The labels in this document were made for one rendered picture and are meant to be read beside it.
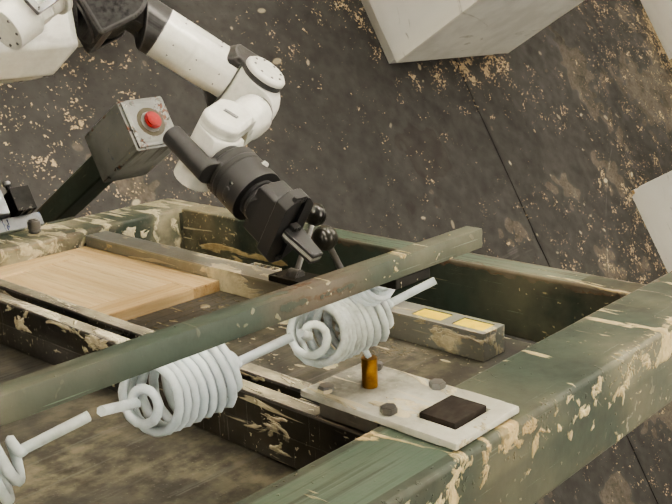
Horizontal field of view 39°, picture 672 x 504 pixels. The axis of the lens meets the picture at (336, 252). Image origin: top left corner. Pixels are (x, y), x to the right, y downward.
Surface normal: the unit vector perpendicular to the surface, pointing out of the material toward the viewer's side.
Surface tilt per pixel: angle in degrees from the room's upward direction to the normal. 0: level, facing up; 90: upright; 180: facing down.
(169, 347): 31
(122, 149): 90
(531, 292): 90
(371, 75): 0
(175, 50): 67
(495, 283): 90
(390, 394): 60
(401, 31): 90
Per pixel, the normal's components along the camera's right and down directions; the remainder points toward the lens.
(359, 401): -0.04, -0.96
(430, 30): -0.69, 0.19
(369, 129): 0.61, -0.37
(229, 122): 0.47, -0.76
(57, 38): 0.72, 0.02
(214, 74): 0.03, 0.56
